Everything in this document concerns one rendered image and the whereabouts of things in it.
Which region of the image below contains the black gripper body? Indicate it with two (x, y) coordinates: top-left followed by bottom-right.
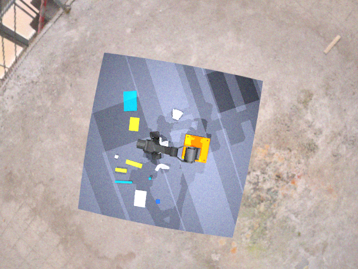
(150, 131), (161, 159)

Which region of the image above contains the cyan rectangular block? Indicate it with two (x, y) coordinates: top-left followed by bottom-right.
(123, 91), (137, 111)

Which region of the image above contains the white housing plate with two round holes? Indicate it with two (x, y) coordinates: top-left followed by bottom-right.
(173, 109), (183, 118)

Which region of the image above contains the white rectangular plate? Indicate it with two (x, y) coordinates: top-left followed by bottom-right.
(134, 190), (147, 207)

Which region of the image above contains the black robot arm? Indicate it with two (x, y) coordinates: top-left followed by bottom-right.
(137, 139), (201, 164)

